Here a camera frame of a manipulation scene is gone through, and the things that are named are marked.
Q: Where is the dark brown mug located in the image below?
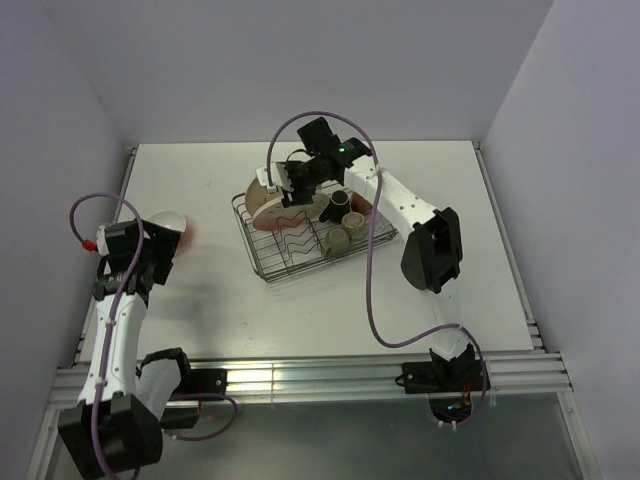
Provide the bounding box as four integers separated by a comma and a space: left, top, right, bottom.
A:
318, 190, 351, 224

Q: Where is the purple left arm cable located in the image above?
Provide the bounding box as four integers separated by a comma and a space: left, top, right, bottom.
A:
68, 192, 241, 479

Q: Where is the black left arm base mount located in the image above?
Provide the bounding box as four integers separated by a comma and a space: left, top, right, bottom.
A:
160, 368, 228, 430

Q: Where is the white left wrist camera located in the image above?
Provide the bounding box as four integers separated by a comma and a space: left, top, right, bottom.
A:
81, 224, 115, 257

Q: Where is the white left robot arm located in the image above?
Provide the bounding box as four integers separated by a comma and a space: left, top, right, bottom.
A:
58, 220, 195, 479

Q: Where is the dark wire dish rack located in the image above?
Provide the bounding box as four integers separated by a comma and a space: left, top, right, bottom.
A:
231, 193, 367, 283

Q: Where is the grey-green ceramic cup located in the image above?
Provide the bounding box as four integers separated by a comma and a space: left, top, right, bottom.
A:
322, 227, 350, 259

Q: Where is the pink and cream plate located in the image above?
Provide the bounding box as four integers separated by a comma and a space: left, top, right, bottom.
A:
252, 193, 329, 231

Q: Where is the aluminium frame rail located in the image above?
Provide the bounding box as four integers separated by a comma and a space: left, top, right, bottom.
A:
48, 352, 574, 409

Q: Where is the clear glass cup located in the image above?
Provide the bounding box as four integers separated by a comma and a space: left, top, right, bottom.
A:
374, 213, 396, 238

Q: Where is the orange and white bowl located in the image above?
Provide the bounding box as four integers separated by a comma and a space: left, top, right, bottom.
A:
147, 209, 195, 256

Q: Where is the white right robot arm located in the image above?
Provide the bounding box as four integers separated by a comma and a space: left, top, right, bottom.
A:
266, 111, 463, 295

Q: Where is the green and cream plate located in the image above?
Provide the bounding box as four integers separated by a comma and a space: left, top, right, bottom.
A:
244, 178, 272, 217

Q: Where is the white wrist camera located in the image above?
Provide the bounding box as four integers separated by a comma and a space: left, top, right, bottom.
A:
81, 224, 115, 257
255, 162, 294, 194

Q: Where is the pink ceramic mug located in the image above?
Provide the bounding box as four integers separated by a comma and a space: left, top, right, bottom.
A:
350, 192, 372, 215

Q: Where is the beige small bowl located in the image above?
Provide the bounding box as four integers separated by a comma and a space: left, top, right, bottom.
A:
341, 212, 366, 240

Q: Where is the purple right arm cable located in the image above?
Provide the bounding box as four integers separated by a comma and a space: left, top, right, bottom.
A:
267, 110, 494, 427

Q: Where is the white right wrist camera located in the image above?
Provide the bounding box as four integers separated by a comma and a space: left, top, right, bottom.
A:
255, 162, 294, 194

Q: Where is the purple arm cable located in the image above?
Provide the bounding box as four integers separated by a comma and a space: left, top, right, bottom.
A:
267, 110, 494, 427
68, 192, 241, 479

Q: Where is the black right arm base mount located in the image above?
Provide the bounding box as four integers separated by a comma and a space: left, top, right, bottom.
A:
394, 353, 491, 394

